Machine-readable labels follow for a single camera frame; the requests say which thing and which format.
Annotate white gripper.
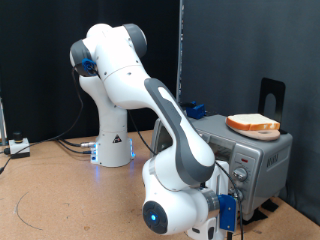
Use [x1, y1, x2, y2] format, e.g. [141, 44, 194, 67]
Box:
[185, 159, 235, 240]

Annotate silver oven knob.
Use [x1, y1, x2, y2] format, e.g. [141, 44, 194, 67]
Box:
[229, 187, 244, 202]
[232, 167, 249, 183]

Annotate silver toaster oven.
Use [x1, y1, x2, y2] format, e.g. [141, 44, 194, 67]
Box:
[151, 109, 294, 222]

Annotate black foam pad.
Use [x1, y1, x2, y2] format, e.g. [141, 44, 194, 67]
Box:
[261, 199, 279, 213]
[241, 208, 268, 225]

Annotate white bread slice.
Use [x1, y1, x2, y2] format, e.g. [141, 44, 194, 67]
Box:
[225, 113, 281, 132]

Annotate black metal bookend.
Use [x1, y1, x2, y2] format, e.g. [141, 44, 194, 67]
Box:
[258, 77, 288, 135]

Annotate vertical metal pole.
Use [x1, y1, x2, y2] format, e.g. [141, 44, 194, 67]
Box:
[175, 0, 185, 104]

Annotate grey curtain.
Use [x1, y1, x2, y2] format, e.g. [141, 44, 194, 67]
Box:
[183, 0, 320, 226]

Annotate white power box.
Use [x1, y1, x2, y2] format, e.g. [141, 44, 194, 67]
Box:
[8, 131, 31, 159]

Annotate black curtain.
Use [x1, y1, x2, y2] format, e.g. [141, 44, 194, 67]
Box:
[0, 0, 181, 144]

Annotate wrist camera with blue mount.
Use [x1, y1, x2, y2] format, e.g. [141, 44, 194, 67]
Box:
[216, 193, 239, 233]

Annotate black camera cable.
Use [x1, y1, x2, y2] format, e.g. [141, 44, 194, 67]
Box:
[127, 109, 245, 240]

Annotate black cable with silver connector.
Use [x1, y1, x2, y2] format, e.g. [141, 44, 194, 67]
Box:
[54, 136, 98, 148]

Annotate thin black base cable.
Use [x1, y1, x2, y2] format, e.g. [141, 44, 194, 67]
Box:
[57, 139, 93, 155]

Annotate long black hanging cable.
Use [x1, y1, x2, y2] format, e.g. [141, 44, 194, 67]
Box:
[0, 65, 85, 175]

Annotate blue cable clip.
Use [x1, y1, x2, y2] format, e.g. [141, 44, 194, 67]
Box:
[81, 57, 98, 75]

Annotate metal frame bar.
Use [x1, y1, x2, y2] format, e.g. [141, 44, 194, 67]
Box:
[0, 96, 8, 147]

